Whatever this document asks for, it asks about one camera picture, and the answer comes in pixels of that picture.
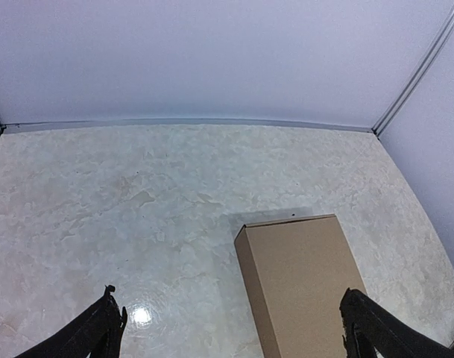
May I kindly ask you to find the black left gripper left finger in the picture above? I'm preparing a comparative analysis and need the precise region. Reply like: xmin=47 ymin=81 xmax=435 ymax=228
xmin=19 ymin=285 xmax=127 ymax=357

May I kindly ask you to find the brown cardboard box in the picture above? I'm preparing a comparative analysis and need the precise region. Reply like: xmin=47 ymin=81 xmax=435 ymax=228
xmin=234 ymin=214 xmax=365 ymax=357

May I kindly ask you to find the right aluminium frame post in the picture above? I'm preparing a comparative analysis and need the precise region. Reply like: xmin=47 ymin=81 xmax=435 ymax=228
xmin=371 ymin=5 xmax=454 ymax=138

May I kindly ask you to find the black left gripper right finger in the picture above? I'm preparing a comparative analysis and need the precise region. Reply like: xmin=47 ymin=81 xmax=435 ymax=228
xmin=339 ymin=289 xmax=454 ymax=357

